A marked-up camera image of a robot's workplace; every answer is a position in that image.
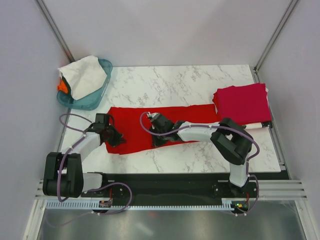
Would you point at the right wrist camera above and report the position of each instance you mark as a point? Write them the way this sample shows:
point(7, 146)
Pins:
point(158, 120)

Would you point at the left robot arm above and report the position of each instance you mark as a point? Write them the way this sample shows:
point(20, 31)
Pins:
point(63, 173)

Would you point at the orange garment in basket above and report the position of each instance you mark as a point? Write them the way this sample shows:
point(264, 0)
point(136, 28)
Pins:
point(62, 87)

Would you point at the folded magenta t-shirt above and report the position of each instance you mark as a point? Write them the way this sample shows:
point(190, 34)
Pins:
point(234, 102)

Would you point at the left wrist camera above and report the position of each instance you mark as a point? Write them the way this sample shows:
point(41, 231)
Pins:
point(104, 120)

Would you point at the white t-shirt in basket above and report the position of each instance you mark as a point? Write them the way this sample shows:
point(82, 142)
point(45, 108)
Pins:
point(84, 76)

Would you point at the dark green garment in basket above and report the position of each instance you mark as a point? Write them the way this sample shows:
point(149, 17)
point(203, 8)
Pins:
point(63, 78)

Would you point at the folded red t-shirt in stack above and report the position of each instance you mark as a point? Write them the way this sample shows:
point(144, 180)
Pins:
point(215, 101)

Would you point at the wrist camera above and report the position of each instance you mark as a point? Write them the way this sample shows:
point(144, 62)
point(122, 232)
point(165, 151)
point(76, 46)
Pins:
point(158, 120)
point(104, 120)

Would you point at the teal plastic basket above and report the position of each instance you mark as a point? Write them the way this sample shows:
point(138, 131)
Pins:
point(91, 101)

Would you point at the aluminium frame post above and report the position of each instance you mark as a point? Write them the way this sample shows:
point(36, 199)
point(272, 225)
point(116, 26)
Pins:
point(55, 29)
point(276, 33)

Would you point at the right aluminium frame post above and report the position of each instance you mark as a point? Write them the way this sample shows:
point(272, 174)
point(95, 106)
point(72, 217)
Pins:
point(276, 33)

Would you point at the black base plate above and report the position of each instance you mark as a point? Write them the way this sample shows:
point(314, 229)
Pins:
point(172, 188)

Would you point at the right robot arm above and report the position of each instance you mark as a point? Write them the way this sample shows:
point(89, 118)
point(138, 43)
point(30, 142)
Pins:
point(229, 138)

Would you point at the left aluminium frame post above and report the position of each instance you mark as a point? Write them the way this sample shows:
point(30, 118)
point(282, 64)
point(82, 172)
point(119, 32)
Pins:
point(55, 29)

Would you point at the red t-shirt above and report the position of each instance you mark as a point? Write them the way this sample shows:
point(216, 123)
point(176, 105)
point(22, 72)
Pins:
point(215, 101)
point(127, 122)

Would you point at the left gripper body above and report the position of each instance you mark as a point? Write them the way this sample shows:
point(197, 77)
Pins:
point(114, 137)

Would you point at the white slotted cable duct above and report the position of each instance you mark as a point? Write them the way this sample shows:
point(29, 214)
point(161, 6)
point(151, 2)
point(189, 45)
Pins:
point(53, 204)

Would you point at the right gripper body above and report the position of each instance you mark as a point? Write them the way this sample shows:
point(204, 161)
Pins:
point(160, 140)

